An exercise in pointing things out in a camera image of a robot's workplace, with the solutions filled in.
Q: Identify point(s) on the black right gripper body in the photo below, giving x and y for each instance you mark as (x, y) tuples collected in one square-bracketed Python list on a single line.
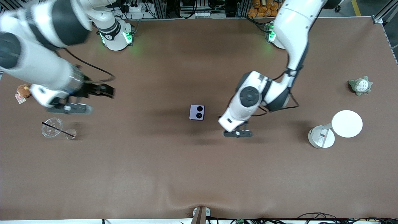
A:
[(88, 89)]

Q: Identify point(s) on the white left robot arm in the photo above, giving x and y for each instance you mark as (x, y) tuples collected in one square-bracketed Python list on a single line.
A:
[(292, 31)]

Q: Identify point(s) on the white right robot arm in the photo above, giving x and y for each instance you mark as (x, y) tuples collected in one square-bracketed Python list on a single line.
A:
[(37, 62)]

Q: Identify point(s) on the small clear glass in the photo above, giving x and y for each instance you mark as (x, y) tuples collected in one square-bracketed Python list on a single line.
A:
[(71, 135)]

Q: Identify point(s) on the black straw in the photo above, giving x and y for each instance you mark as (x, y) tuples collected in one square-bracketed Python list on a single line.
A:
[(57, 128)]

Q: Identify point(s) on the clear plastic cup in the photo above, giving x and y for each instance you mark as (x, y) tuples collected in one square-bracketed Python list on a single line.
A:
[(51, 128)]

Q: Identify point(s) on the brown plush toy with tag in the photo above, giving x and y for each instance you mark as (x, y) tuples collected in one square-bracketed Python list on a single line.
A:
[(23, 90)]

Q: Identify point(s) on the white power strip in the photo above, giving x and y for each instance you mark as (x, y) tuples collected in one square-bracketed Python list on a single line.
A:
[(135, 7)]

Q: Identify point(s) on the white desk lamp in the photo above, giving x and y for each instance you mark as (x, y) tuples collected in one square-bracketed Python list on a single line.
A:
[(346, 123)]

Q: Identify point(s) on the white connector block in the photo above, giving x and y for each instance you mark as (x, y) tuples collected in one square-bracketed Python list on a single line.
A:
[(202, 14)]

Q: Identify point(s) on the grey-green plush toy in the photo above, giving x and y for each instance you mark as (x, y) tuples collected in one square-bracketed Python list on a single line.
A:
[(360, 86)]

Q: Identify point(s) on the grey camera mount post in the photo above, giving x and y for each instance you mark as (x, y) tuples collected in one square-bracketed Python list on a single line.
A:
[(200, 215)]

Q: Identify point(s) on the metal table corner bracket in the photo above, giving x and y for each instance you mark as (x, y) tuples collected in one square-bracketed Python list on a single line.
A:
[(378, 20)]

